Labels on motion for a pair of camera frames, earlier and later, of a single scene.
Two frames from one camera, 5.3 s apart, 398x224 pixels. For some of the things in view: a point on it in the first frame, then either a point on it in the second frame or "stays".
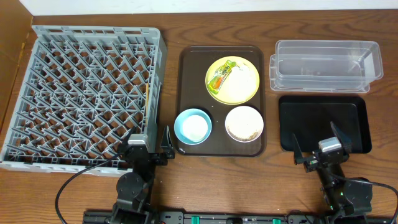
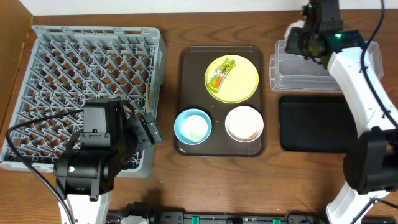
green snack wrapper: x=214 y=84 stays
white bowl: x=244 y=124 stays
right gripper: x=319 y=158 -> x=296 y=42
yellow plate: x=240 y=85 stays
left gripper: x=152 y=157 -> x=149 y=128
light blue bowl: x=193 y=126 stays
